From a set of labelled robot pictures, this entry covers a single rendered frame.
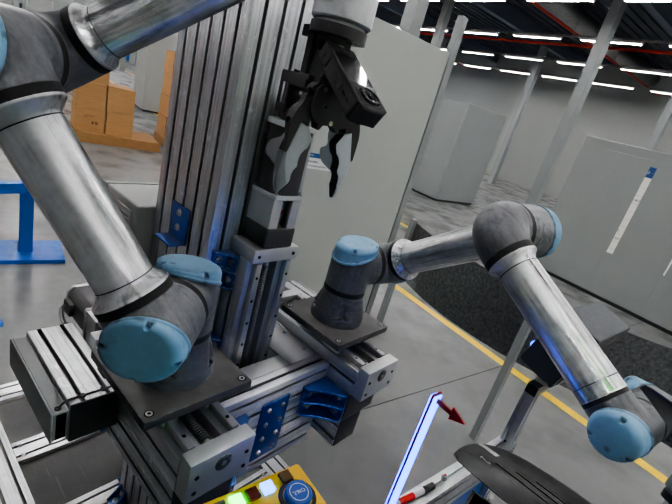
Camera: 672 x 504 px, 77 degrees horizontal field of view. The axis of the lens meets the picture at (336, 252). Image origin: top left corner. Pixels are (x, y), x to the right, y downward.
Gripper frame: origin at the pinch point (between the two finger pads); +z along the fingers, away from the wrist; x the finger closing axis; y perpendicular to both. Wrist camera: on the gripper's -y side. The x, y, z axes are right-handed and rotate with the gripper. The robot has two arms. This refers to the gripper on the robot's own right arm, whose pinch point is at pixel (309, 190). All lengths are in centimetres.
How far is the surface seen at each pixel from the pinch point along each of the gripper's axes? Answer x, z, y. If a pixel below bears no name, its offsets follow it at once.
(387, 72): -132, -31, 128
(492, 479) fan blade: -18.5, 29.5, -30.7
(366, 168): -137, 20, 128
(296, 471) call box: -2.2, 40.9, -10.8
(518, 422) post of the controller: -76, 55, -15
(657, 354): -210, 58, -20
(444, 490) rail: -46, 62, -16
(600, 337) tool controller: -85, 25, -21
